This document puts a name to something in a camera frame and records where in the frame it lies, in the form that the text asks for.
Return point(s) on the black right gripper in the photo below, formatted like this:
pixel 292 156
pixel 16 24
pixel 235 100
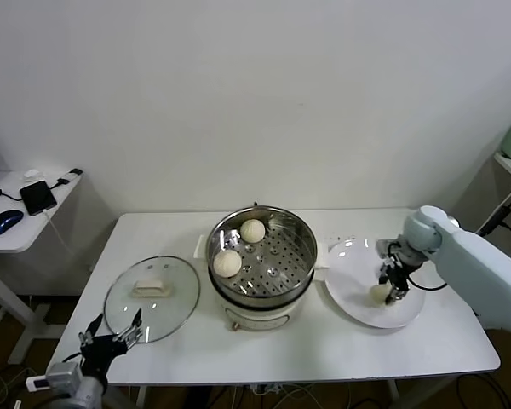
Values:
pixel 398 272

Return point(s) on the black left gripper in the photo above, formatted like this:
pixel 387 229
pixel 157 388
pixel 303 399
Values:
pixel 100 349

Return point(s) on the white steamed baozi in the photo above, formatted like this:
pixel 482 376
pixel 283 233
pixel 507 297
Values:
pixel 375 296
pixel 252 230
pixel 227 263

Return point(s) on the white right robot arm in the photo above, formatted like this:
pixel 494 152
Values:
pixel 472 272

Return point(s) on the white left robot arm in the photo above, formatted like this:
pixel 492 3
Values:
pixel 85 398

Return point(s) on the stainless steel steamer basket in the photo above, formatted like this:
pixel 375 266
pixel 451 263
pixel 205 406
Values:
pixel 281 264

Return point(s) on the white round plate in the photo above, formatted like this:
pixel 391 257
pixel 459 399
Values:
pixel 349 272

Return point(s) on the white side desk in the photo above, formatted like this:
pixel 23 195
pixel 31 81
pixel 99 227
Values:
pixel 8 243

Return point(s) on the blue computer mouse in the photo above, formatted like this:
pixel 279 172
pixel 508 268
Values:
pixel 5 221

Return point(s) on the black smartphone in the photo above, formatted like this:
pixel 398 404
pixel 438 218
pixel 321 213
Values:
pixel 37 197

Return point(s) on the black usb adapter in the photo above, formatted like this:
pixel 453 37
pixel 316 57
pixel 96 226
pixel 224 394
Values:
pixel 70 174

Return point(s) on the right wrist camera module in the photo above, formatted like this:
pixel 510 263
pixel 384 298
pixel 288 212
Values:
pixel 385 247

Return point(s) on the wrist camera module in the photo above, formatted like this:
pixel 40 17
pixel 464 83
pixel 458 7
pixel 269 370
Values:
pixel 64 375
pixel 385 247

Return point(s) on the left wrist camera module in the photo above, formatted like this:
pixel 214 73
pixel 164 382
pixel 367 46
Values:
pixel 64 375

